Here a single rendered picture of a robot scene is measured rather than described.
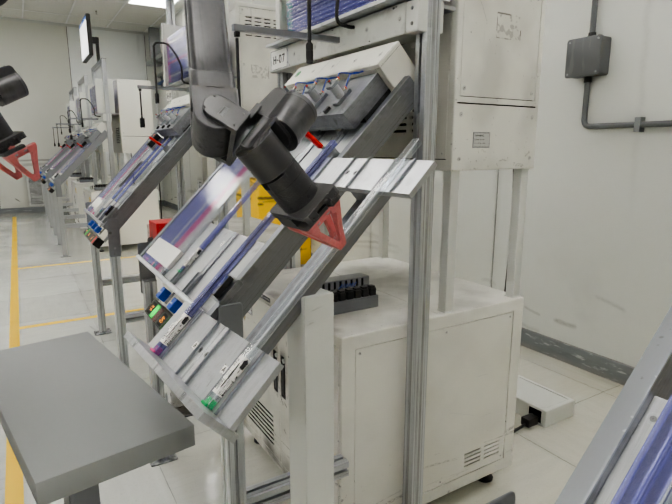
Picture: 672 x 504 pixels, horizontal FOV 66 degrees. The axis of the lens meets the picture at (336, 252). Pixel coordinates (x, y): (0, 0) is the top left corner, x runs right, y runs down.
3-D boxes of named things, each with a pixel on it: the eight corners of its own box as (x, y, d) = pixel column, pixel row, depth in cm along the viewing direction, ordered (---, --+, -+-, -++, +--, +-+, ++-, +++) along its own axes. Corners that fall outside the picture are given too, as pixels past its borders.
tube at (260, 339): (212, 411, 68) (206, 407, 67) (207, 406, 69) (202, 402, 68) (422, 143, 82) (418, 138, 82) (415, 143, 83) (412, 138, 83)
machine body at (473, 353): (339, 564, 134) (340, 337, 121) (240, 437, 192) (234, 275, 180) (510, 481, 167) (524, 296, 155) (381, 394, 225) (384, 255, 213)
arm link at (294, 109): (194, 148, 70) (196, 107, 63) (238, 96, 76) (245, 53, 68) (270, 193, 71) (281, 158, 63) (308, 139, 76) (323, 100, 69)
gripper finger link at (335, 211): (338, 225, 81) (303, 182, 76) (366, 231, 75) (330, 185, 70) (311, 258, 79) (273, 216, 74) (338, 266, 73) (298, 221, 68)
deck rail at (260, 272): (227, 337, 106) (205, 320, 103) (224, 334, 108) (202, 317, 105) (423, 95, 122) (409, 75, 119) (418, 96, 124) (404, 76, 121)
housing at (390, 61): (410, 111, 123) (377, 63, 116) (311, 120, 164) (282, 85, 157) (429, 88, 125) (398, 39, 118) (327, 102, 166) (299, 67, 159)
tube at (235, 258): (158, 356, 86) (153, 352, 85) (156, 353, 87) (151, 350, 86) (337, 144, 100) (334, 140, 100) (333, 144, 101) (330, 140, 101)
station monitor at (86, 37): (89, 58, 499) (85, 12, 491) (82, 66, 547) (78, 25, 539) (104, 59, 506) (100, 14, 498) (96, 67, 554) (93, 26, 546)
